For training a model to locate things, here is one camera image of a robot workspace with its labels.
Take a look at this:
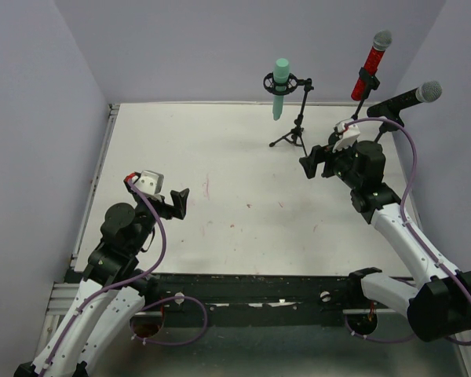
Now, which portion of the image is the tripod stand with shock mount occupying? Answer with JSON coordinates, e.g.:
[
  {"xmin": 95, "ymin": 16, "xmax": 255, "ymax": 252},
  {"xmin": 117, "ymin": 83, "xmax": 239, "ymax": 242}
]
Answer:
[{"xmin": 263, "ymin": 72, "xmax": 314, "ymax": 156}]

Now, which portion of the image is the round-base mic stand with clip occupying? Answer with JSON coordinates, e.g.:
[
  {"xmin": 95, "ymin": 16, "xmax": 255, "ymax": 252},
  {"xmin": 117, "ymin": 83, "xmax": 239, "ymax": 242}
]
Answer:
[{"xmin": 331, "ymin": 75, "xmax": 380, "ymax": 142}]

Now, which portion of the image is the mint green microphone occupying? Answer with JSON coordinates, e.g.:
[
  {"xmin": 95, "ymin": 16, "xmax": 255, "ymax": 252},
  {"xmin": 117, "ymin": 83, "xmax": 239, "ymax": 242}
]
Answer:
[{"xmin": 272, "ymin": 58, "xmax": 290, "ymax": 121}]

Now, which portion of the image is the black glitter microphone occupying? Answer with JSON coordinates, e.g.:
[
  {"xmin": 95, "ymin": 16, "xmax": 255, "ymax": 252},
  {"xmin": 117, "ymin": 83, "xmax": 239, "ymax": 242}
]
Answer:
[{"xmin": 367, "ymin": 81, "xmax": 443, "ymax": 118}]

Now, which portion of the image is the red glitter microphone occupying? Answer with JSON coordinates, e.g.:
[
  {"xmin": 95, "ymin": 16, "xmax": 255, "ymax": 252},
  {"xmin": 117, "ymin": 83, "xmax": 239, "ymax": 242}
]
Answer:
[{"xmin": 351, "ymin": 30, "xmax": 393, "ymax": 101}]

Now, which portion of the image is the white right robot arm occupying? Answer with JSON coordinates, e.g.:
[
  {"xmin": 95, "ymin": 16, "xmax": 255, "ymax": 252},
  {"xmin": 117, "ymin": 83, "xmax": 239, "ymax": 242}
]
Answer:
[{"xmin": 299, "ymin": 141, "xmax": 471, "ymax": 345}]

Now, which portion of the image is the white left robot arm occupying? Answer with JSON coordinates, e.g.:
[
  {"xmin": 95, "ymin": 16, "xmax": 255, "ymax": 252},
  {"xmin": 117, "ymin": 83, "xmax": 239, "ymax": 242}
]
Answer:
[{"xmin": 14, "ymin": 184, "xmax": 189, "ymax": 376}]

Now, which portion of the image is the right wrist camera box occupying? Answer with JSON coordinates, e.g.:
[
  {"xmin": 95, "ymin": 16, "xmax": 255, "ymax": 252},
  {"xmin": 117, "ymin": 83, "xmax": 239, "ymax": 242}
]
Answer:
[{"xmin": 331, "ymin": 119, "xmax": 360, "ymax": 152}]

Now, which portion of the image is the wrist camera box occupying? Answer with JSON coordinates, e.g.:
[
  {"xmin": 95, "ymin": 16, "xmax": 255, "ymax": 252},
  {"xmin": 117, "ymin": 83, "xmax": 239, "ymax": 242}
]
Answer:
[
  {"xmin": 331, "ymin": 119, "xmax": 360, "ymax": 152},
  {"xmin": 133, "ymin": 170, "xmax": 164, "ymax": 197}
]

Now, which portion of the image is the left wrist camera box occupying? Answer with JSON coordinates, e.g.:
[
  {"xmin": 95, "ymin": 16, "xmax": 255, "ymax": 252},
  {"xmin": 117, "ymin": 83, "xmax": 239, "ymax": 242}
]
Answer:
[{"xmin": 133, "ymin": 170, "xmax": 164, "ymax": 197}]

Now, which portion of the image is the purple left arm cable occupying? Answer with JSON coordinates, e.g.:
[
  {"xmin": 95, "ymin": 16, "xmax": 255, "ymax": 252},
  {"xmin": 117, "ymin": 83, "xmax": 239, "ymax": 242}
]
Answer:
[{"xmin": 38, "ymin": 178, "xmax": 209, "ymax": 374}]

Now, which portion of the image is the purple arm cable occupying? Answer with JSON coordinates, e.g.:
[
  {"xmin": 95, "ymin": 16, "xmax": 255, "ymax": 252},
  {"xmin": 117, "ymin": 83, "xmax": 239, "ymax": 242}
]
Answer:
[
  {"xmin": 38, "ymin": 178, "xmax": 209, "ymax": 374},
  {"xmin": 345, "ymin": 117, "xmax": 471, "ymax": 346}
]

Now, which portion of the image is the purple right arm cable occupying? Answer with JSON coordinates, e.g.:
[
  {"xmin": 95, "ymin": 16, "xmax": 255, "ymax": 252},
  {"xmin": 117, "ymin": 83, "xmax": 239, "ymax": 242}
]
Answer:
[{"xmin": 345, "ymin": 117, "xmax": 471, "ymax": 346}]

